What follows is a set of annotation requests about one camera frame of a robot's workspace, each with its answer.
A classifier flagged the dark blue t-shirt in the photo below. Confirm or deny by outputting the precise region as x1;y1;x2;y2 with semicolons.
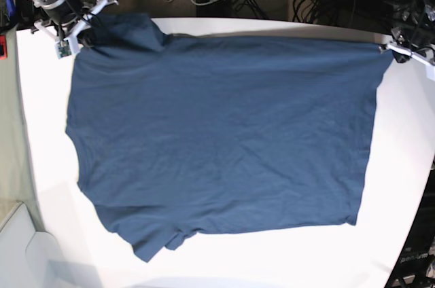
66;14;392;262

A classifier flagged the blue handled tool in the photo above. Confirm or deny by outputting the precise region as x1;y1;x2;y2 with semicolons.
5;0;16;18

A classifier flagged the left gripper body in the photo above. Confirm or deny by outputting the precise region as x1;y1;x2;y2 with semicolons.
391;28;434;50

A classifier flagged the red clamp at table edge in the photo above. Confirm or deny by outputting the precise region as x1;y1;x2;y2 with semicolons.
0;35;7;60

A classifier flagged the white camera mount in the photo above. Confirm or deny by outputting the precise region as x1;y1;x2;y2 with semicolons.
379;41;434;81
31;0;120;60

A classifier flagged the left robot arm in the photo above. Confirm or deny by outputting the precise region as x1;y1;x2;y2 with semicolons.
391;0;434;67

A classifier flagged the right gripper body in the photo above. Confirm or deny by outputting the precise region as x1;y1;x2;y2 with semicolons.
32;0;120;48

